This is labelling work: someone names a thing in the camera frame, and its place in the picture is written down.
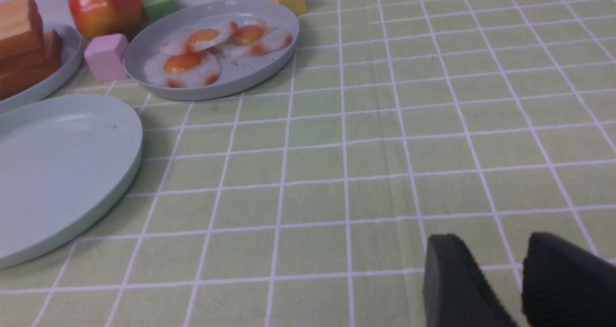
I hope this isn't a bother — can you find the empty light green plate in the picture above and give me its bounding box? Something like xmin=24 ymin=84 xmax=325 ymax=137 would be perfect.
xmin=0 ymin=95 xmax=143 ymax=268

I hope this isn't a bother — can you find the red yellow apple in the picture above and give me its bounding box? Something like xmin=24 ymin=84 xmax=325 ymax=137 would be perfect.
xmin=68 ymin=0 xmax=147 ymax=40

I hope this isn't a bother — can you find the fried egg right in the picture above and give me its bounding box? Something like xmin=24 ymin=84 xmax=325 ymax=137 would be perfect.
xmin=207 ymin=18 xmax=294 ymax=59

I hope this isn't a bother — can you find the fried egg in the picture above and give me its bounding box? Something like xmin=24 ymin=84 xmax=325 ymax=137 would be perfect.
xmin=207 ymin=18 xmax=294 ymax=59
xmin=143 ymin=51 xmax=221 ymax=89
xmin=158 ymin=21 xmax=238 ymax=56

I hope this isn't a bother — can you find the toast slice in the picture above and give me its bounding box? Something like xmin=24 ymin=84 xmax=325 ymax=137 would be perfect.
xmin=0 ymin=59 xmax=61 ymax=100
xmin=0 ymin=29 xmax=63 ymax=74
xmin=0 ymin=0 xmax=44 ymax=59

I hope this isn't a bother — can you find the green checkered tablecloth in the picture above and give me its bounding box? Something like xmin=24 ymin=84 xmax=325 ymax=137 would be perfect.
xmin=1 ymin=0 xmax=616 ymax=327

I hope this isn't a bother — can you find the pink cube block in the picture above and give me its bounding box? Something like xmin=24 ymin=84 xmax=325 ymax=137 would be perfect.
xmin=84 ymin=33 xmax=129 ymax=83

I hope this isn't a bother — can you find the grey egg plate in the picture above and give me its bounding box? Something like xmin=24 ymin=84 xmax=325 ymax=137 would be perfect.
xmin=123 ymin=0 xmax=299 ymax=101

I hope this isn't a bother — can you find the fried egg front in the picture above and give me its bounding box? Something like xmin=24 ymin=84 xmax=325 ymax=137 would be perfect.
xmin=143 ymin=51 xmax=221 ymax=89

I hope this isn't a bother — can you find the grey bread plate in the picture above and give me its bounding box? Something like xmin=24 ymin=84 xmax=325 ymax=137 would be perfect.
xmin=0 ymin=24 xmax=83 ymax=116

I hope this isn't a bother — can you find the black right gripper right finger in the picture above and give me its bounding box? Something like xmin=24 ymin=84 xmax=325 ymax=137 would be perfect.
xmin=522 ymin=232 xmax=616 ymax=327

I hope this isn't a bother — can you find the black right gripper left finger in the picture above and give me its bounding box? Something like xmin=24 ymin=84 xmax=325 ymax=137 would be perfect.
xmin=423 ymin=234 xmax=517 ymax=327

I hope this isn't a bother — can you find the green cube block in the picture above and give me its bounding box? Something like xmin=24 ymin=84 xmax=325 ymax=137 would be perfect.
xmin=141 ymin=0 xmax=179 ymax=24

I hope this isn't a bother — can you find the fried egg left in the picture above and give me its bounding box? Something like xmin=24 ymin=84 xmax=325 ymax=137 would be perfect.
xmin=158 ymin=21 xmax=238 ymax=56

